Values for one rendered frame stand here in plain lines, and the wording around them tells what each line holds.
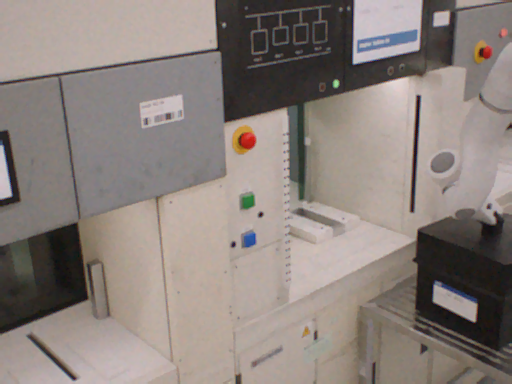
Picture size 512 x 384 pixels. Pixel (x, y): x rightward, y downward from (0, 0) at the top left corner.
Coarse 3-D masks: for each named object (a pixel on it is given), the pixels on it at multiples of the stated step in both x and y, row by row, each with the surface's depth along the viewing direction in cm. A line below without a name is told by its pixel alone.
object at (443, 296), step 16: (432, 272) 180; (416, 288) 187; (432, 288) 182; (448, 288) 177; (464, 288) 173; (416, 304) 189; (432, 304) 183; (448, 304) 178; (464, 304) 174; (480, 304) 170; (496, 304) 165; (448, 320) 180; (464, 320) 175; (480, 320) 171; (496, 320) 167; (480, 336) 172; (496, 336) 168
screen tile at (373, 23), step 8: (360, 0) 163; (368, 0) 164; (376, 0) 167; (384, 0) 169; (384, 8) 169; (368, 16) 166; (376, 16) 168; (384, 16) 170; (360, 24) 165; (368, 24) 167; (376, 24) 169; (384, 24) 171; (360, 32) 166; (368, 32) 168
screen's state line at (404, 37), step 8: (400, 32) 176; (408, 32) 179; (416, 32) 181; (360, 40) 166; (368, 40) 168; (376, 40) 170; (384, 40) 173; (392, 40) 175; (400, 40) 177; (408, 40) 180; (416, 40) 182; (360, 48) 167; (368, 48) 169; (376, 48) 171
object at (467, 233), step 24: (504, 216) 187; (432, 240) 177; (456, 240) 173; (480, 240) 173; (504, 240) 172; (432, 264) 179; (456, 264) 172; (480, 264) 166; (504, 264) 160; (480, 288) 167; (504, 288) 162
